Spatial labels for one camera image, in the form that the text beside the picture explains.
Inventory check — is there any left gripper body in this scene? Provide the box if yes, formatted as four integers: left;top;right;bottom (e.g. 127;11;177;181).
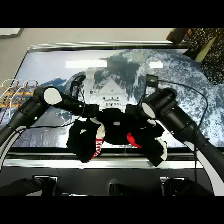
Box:
82;103;101;119

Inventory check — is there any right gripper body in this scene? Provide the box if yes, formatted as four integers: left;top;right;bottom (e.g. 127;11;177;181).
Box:
125;103;143;119

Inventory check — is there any black garment red white trim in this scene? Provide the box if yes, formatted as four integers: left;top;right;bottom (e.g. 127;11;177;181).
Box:
65;107;169;168

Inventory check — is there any brown garment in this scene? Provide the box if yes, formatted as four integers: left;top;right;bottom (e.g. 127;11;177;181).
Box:
165;27;192;45

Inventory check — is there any dark speckled garment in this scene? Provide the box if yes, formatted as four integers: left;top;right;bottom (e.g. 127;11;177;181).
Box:
182;27;224;84

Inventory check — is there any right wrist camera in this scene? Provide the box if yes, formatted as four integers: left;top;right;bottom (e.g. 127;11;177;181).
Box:
145;74;160;89

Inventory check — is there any silver frame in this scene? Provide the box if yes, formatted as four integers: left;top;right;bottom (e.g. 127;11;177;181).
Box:
0;151;224;197

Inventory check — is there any black cable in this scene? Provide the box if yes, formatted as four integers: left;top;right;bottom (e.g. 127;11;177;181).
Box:
157;79;210;189

